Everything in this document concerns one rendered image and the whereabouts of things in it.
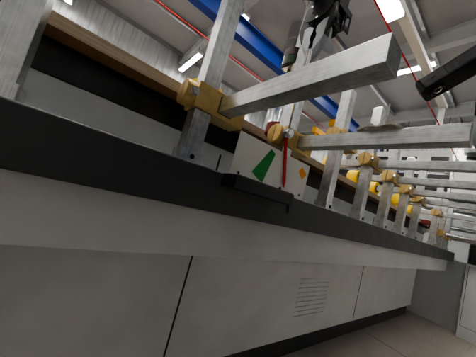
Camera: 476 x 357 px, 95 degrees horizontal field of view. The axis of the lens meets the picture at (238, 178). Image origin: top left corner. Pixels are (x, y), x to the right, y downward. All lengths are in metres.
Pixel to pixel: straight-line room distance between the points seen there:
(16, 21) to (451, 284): 3.20
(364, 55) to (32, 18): 0.39
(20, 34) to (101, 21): 8.09
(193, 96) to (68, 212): 0.27
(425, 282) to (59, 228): 3.08
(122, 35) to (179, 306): 8.14
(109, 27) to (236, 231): 8.16
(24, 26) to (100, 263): 0.47
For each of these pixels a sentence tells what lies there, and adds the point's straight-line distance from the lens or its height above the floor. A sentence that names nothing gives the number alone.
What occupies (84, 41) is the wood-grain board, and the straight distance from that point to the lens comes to 0.59.
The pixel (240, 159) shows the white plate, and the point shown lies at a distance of 0.47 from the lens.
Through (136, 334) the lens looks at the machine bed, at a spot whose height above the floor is 0.23.
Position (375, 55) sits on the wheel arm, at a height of 0.82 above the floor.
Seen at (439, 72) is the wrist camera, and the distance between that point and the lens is 0.54.
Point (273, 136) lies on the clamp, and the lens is 0.57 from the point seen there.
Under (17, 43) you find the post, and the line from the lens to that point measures 0.41.
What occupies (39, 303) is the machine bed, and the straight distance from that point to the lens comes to 0.68.
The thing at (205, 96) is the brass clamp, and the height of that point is 0.83.
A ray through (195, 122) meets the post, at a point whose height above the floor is 0.78.
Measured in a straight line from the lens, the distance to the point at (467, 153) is 3.13.
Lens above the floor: 0.66
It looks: 5 degrees up
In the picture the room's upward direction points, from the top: 15 degrees clockwise
